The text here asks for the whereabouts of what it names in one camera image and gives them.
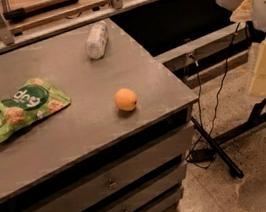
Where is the black power adapter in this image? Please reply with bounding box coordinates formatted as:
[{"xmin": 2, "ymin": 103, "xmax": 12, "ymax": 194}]
[{"xmin": 190, "ymin": 148, "xmax": 215, "ymax": 163}]

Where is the grey drawer cabinet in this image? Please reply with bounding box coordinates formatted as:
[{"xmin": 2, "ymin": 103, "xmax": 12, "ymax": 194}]
[{"xmin": 0, "ymin": 24, "xmax": 196, "ymax": 212}]

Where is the green snack bag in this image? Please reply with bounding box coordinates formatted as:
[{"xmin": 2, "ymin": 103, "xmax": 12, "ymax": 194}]
[{"xmin": 0, "ymin": 78, "xmax": 71, "ymax": 143}]

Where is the black cable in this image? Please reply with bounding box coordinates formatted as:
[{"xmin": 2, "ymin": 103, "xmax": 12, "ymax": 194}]
[{"xmin": 165, "ymin": 21, "xmax": 266, "ymax": 173}]

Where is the clear plastic water bottle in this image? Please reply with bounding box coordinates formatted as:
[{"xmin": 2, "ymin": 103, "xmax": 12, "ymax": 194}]
[{"xmin": 85, "ymin": 21, "xmax": 109, "ymax": 60}]

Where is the orange fruit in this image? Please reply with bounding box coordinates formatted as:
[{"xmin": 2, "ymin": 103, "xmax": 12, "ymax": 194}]
[{"xmin": 114, "ymin": 88, "xmax": 138, "ymax": 112}]

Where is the black stand frame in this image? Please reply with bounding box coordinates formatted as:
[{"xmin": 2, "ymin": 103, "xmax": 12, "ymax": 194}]
[{"xmin": 189, "ymin": 98, "xmax": 266, "ymax": 178}]

